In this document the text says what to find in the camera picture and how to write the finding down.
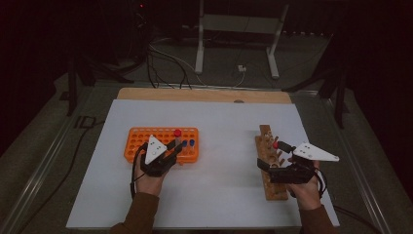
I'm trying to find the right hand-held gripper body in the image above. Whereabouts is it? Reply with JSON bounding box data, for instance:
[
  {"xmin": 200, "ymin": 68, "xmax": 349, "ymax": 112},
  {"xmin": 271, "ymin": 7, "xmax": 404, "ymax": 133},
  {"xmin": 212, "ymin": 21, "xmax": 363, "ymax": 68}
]
[{"xmin": 268, "ymin": 142, "xmax": 341, "ymax": 184}]

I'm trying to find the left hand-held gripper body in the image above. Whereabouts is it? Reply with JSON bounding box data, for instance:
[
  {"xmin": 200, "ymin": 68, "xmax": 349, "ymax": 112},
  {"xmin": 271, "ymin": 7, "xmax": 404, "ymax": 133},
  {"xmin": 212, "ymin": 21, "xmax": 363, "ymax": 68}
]
[{"xmin": 140, "ymin": 135, "xmax": 178, "ymax": 177}]

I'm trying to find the wooden test tube rack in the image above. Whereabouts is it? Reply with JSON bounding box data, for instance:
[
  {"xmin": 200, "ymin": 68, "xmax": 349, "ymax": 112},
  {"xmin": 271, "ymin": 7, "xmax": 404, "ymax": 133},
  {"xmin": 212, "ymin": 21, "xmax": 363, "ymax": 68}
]
[{"xmin": 254, "ymin": 124, "xmax": 290, "ymax": 202}]

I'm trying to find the orange test tube rack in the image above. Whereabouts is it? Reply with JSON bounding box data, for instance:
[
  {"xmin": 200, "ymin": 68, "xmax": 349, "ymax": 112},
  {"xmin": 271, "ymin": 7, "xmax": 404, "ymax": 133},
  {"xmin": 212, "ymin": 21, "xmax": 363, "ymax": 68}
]
[{"xmin": 124, "ymin": 127, "xmax": 200, "ymax": 166}]

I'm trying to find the person's left hand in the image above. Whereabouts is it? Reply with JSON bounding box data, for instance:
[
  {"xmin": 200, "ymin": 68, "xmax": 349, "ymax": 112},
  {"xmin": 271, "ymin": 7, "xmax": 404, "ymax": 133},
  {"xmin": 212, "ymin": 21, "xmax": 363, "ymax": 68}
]
[{"xmin": 133, "ymin": 152, "xmax": 170, "ymax": 197}]

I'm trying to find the person's right hand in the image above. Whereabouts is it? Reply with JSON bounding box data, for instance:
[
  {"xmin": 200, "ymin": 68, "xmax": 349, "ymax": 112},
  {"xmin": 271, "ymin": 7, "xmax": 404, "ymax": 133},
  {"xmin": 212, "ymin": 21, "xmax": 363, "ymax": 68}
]
[{"xmin": 286, "ymin": 160, "xmax": 322, "ymax": 212}]

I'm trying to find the white table mat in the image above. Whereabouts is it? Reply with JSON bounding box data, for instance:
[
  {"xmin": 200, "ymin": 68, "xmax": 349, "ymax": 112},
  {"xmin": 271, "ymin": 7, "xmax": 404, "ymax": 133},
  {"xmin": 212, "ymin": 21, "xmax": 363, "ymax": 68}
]
[{"xmin": 65, "ymin": 98, "xmax": 340, "ymax": 230}]

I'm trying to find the black tripod stand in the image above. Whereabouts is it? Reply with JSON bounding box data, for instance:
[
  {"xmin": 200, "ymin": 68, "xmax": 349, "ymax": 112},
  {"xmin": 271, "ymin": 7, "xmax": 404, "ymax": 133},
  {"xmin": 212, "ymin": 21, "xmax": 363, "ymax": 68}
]
[
  {"xmin": 59, "ymin": 55, "xmax": 134, "ymax": 117},
  {"xmin": 282, "ymin": 61, "xmax": 350, "ymax": 130}
]

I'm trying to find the white metal stand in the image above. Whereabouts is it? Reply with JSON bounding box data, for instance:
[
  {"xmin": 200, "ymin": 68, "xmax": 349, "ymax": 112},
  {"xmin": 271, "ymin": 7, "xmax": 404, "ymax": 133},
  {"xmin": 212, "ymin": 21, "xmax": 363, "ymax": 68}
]
[{"xmin": 194, "ymin": 0, "xmax": 290, "ymax": 80}]

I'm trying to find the dark equipment rack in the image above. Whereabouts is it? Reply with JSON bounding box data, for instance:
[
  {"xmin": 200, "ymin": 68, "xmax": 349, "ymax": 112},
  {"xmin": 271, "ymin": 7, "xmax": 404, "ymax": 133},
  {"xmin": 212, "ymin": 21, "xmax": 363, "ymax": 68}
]
[{"xmin": 128, "ymin": 0, "xmax": 154, "ymax": 62}]

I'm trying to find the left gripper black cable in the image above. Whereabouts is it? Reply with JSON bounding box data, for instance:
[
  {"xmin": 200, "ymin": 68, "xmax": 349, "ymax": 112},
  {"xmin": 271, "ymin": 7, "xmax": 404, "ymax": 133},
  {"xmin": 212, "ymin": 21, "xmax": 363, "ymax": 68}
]
[{"xmin": 130, "ymin": 144, "xmax": 147, "ymax": 200}]

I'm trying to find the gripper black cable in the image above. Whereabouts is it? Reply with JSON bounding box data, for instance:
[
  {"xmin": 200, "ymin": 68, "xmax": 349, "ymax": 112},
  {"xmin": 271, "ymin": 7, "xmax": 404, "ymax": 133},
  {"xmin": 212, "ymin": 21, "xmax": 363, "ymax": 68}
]
[
  {"xmin": 130, "ymin": 144, "xmax": 147, "ymax": 200},
  {"xmin": 313, "ymin": 169, "xmax": 329, "ymax": 199}
]

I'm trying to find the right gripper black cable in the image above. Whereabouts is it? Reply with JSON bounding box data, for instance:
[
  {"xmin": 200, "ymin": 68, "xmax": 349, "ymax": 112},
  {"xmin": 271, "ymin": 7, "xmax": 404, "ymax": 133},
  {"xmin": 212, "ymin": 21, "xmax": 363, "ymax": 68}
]
[{"xmin": 313, "ymin": 169, "xmax": 329, "ymax": 199}]

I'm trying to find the aluminium floor rail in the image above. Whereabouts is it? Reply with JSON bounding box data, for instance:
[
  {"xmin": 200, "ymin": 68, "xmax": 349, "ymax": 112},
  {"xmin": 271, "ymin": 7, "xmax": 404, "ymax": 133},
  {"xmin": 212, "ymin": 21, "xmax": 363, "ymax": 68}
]
[
  {"xmin": 319, "ymin": 94, "xmax": 394, "ymax": 234},
  {"xmin": 0, "ymin": 85, "xmax": 98, "ymax": 234}
]

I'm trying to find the long black floor cable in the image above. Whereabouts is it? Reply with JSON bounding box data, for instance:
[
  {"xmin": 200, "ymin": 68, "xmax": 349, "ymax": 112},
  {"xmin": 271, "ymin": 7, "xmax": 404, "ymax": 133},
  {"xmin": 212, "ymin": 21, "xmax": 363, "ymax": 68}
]
[
  {"xmin": 16, "ymin": 120, "xmax": 106, "ymax": 234},
  {"xmin": 333, "ymin": 205, "xmax": 383, "ymax": 234}
]

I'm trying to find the black floor cable bundle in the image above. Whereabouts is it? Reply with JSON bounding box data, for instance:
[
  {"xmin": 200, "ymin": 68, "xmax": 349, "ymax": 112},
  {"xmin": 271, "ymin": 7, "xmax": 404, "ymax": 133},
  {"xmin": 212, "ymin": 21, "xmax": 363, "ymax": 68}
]
[{"xmin": 145, "ymin": 45, "xmax": 193, "ymax": 91}]

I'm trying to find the white floor cable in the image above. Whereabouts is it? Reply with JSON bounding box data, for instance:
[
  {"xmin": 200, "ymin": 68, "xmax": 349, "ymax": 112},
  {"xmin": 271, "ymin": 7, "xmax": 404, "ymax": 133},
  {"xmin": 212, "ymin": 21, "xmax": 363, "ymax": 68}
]
[{"xmin": 149, "ymin": 43, "xmax": 246, "ymax": 88}]

